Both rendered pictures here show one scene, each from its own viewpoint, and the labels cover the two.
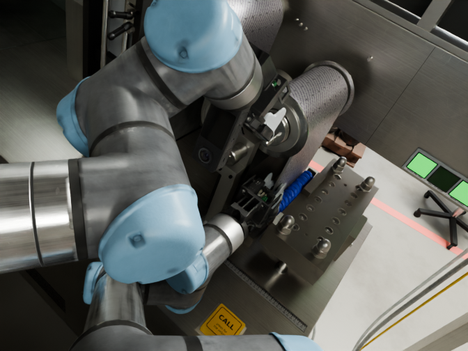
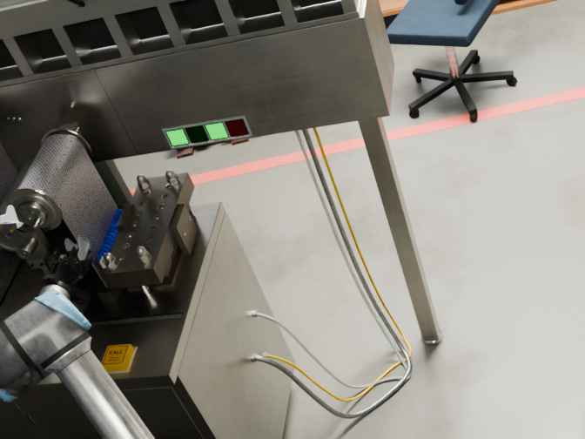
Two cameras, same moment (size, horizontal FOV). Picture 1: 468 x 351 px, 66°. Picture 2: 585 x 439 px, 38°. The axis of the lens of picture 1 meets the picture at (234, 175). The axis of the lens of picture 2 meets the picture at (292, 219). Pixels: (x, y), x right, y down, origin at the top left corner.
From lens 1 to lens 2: 162 cm
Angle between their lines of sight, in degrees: 4
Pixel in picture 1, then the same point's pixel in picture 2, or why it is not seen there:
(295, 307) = (170, 308)
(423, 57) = (97, 79)
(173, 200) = not seen: outside the picture
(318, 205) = (136, 227)
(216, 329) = (110, 361)
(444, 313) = (496, 199)
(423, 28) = (77, 65)
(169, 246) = not seen: outside the picture
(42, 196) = not seen: outside the picture
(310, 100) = (41, 177)
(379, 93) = (104, 118)
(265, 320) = (149, 332)
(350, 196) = (162, 199)
